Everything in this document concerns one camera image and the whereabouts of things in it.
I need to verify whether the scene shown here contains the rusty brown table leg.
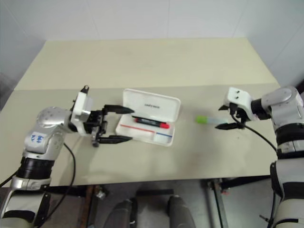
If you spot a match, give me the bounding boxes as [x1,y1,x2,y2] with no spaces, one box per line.
[84,185,96,228]

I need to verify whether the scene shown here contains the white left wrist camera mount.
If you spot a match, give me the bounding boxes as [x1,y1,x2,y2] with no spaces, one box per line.
[70,85,93,137]

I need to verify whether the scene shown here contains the grey metal table leg frame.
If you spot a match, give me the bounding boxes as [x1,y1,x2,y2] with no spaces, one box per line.
[201,176,273,228]

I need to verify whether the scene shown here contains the green capped marker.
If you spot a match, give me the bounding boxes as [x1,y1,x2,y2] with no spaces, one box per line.
[195,115,227,125]

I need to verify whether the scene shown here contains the dark rounded shape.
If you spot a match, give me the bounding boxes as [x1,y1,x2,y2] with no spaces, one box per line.
[111,199,139,228]
[167,194,197,228]

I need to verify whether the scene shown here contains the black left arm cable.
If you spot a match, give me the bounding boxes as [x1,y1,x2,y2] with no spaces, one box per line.
[46,142,77,194]

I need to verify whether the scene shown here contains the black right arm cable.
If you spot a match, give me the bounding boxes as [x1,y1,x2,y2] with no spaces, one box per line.
[229,106,278,155]

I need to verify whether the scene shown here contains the black table frame bar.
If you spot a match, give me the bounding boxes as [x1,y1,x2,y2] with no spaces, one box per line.
[46,182,174,199]

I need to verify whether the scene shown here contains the white plastic pencil case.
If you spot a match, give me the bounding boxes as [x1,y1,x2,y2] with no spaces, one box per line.
[115,88,182,147]

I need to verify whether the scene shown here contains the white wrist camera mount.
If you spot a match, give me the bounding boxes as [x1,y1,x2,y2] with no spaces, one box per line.
[224,86,257,122]
[70,85,93,137]

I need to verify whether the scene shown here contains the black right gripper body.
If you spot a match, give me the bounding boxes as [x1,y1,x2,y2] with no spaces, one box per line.
[228,103,249,129]

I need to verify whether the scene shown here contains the red marker with black label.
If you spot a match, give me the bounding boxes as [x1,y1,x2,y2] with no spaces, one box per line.
[131,115,171,130]

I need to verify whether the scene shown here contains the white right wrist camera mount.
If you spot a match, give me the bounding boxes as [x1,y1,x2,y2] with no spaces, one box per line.
[224,86,257,122]

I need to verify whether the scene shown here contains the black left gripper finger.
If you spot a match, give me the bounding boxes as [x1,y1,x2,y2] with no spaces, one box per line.
[98,135,133,145]
[104,104,135,115]

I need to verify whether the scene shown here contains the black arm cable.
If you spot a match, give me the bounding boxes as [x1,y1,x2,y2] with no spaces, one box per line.
[229,106,278,155]
[46,142,77,194]

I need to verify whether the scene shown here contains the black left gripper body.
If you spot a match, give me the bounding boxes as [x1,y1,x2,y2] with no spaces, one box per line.
[85,107,108,148]

